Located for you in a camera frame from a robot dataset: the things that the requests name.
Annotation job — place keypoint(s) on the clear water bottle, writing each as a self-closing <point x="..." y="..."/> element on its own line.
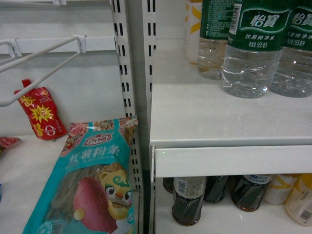
<point x="254" y="46"/>

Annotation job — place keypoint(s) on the water bottle back left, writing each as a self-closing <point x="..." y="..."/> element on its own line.
<point x="214" y="30"/>

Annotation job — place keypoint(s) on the water bottle far right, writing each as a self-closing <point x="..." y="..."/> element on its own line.
<point x="293" y="77"/>

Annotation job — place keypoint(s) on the dark tea bottle barcode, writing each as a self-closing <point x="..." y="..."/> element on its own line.
<point x="188" y="199"/>

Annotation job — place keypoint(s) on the dark tea bottle middle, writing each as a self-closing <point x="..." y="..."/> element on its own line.
<point x="215" y="188"/>

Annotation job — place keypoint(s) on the teal sweet potato noodle bag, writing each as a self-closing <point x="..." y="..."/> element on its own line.
<point x="88" y="191"/>

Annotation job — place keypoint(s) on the white bottle yellow chevron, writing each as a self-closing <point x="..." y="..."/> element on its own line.
<point x="192" y="29"/>

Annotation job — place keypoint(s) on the red sauce pouch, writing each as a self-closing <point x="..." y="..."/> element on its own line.
<point x="43" y="114"/>

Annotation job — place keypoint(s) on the dark Suntory tea bottle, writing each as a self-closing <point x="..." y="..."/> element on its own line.
<point x="249" y="190"/>

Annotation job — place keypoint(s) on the cream bottle yellow label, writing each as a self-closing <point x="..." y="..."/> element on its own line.
<point x="280" y="188"/>

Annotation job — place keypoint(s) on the cream bottle far right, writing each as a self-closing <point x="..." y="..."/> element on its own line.
<point x="299" y="202"/>

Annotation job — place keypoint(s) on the white shelf with price rail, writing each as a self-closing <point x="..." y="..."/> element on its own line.
<point x="197" y="129"/>

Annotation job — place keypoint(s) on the white hook rail bar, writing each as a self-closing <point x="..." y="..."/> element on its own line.
<point x="89" y="44"/>

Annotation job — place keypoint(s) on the white slotted upright post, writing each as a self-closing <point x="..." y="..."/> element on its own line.
<point x="135" y="27"/>

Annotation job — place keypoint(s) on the white wire display hook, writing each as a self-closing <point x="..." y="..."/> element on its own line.
<point x="81" y="48"/>

